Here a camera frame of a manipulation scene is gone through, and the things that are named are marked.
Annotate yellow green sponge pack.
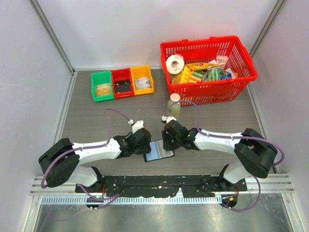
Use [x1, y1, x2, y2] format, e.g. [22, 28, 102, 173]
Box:
[180, 66, 205, 84]

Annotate black cards in red bin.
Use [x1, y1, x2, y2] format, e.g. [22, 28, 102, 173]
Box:
[115, 79, 131, 93]

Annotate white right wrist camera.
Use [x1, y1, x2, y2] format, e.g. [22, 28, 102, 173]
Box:
[161, 116, 177, 124]

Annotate green packaged item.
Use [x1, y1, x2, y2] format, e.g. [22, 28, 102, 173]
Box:
[202, 68, 225, 82]

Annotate white toilet paper roll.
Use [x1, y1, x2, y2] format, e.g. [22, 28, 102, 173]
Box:
[166, 54, 184, 75]

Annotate yellow plastic bin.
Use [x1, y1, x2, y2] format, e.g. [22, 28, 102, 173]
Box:
[130, 65, 154, 95]

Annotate gold cards in green bin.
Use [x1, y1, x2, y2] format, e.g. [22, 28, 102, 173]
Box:
[96, 83, 112, 97]

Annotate yellow snack bag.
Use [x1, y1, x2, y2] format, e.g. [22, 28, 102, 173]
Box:
[186, 62, 225, 71]

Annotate green plastic bin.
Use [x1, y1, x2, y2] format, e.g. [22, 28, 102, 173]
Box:
[91, 71, 114, 102]

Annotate green liquid soap bottle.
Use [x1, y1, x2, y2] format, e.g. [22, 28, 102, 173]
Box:
[167, 93, 181, 120]

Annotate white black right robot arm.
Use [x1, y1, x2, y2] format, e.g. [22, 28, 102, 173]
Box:
[161, 119, 278, 191]

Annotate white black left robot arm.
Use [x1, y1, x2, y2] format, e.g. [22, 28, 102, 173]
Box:
[38, 128, 151, 192]

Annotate white pink carton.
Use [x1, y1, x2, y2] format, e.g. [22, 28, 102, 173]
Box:
[216, 55, 229, 64]

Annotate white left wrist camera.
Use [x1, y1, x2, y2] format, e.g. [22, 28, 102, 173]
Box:
[128, 119, 144, 133]

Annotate white slotted cable duct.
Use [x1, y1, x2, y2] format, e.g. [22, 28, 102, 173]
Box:
[41, 195, 222, 205]

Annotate red plastic bin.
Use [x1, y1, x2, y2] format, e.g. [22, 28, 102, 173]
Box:
[112, 68, 134, 99]

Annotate red shopping basket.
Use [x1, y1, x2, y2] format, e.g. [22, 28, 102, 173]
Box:
[160, 35, 258, 106]

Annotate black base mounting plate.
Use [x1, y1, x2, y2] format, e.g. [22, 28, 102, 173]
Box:
[85, 175, 247, 198]

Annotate white cards in yellow bin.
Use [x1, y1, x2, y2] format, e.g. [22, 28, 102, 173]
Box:
[135, 77, 152, 90]

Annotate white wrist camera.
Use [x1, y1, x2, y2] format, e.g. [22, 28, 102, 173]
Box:
[128, 119, 144, 133]
[161, 116, 177, 124]

